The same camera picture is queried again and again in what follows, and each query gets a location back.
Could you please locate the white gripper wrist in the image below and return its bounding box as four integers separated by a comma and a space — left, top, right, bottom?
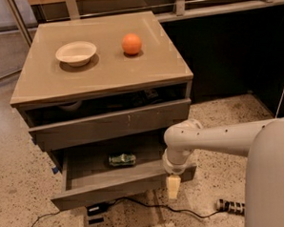
162, 148, 191, 199

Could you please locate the grey drawer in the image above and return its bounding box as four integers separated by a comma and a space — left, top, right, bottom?
30, 98, 191, 151
48, 135, 200, 213

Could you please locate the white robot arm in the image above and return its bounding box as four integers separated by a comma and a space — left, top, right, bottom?
162, 117, 284, 227

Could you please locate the grey top drawer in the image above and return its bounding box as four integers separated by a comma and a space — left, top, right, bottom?
30, 98, 191, 151

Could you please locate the grey drawer cabinet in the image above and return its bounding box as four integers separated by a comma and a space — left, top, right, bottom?
5, 9, 198, 155

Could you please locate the green soda can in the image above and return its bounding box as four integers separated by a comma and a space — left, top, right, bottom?
109, 154, 136, 167

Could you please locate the black power strip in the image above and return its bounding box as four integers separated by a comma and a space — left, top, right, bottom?
215, 199, 246, 216

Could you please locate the black power adapter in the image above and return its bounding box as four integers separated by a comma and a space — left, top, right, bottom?
87, 202, 110, 217

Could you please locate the black tape strip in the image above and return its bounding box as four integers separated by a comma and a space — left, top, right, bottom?
89, 217, 104, 225

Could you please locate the orange fruit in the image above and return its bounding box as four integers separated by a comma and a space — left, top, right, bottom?
121, 33, 142, 55

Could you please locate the white paper bowl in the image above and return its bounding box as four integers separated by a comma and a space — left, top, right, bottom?
55, 41, 97, 68

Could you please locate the metal railing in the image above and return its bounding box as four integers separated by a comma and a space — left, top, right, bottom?
4, 0, 284, 44

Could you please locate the black floor cable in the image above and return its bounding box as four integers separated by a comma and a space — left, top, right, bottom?
3, 192, 223, 227

